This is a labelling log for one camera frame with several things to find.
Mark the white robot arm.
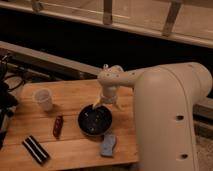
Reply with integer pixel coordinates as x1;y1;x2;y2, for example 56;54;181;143
93;62;213;171

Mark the black equipment with cables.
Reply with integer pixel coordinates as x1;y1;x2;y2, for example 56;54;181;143
0;55;18;150

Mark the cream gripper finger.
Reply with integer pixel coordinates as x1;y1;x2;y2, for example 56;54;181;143
113;101;121;110
92;98;103;109

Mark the black ceramic bowl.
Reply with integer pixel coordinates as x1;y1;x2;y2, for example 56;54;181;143
78;105;112;136

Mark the black white striped block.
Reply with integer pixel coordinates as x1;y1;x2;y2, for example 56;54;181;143
22;135;50;165

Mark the red pocket knife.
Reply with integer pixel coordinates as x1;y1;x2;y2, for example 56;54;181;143
53;116;63;138

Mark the wooden table board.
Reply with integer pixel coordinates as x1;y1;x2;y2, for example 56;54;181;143
0;80;138;171

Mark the translucent plastic cup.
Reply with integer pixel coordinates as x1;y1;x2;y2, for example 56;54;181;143
33;88;53;111

